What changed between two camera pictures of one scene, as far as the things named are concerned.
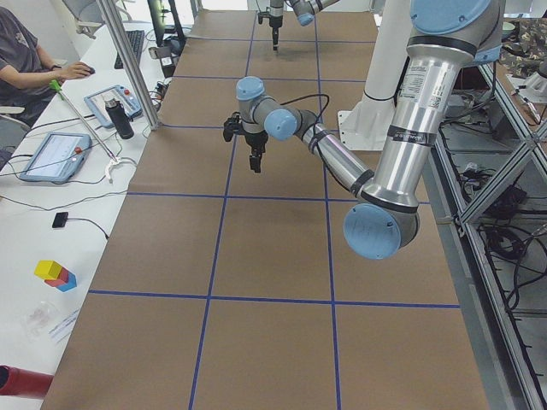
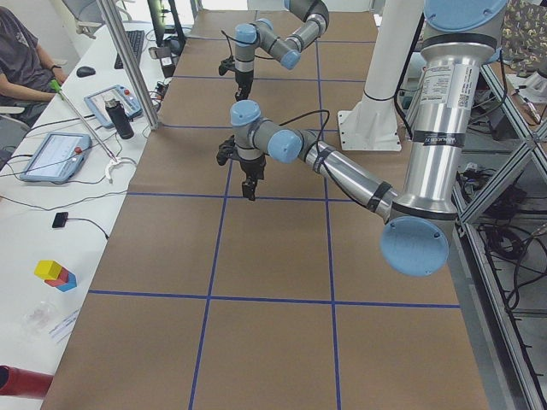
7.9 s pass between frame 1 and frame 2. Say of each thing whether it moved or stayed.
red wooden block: stayed
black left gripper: moved
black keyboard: stayed
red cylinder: stayed
